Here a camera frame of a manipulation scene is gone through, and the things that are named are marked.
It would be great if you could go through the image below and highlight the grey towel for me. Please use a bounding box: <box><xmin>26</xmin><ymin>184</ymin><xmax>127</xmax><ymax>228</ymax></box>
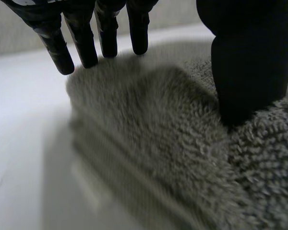
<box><xmin>65</xmin><ymin>40</ymin><xmax>288</xmax><ymax>230</ymax></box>

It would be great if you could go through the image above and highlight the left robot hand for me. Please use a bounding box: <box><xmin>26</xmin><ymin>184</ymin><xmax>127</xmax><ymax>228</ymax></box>
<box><xmin>0</xmin><ymin>0</ymin><xmax>288</xmax><ymax>127</ymax></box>

